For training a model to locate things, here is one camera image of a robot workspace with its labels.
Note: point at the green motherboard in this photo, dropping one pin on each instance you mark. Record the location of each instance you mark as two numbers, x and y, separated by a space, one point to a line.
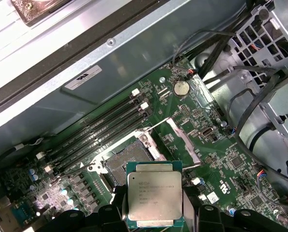
206 116

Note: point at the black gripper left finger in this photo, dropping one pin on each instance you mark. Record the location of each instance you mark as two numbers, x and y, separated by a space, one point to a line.
119 200

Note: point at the RAM slot white clips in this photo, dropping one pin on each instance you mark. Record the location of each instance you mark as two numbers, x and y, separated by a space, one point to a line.
88 124
95 137

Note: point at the white case label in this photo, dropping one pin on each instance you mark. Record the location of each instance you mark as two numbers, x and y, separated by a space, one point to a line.
83 77

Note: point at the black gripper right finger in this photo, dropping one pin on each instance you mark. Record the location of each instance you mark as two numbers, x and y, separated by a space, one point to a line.
188 212

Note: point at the CPU socket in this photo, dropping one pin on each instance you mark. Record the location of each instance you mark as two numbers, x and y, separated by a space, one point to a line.
114 166

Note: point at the round coin battery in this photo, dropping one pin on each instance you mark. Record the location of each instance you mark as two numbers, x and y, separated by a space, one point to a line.
181 88

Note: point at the silver metal drive cage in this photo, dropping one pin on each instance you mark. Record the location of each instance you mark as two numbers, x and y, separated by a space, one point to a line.
279 113

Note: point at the metal socket cover frame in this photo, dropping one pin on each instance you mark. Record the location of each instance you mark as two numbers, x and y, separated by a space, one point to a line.
185 142

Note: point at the silver CPU green edge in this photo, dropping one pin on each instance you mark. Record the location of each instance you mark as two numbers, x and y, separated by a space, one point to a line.
153 193

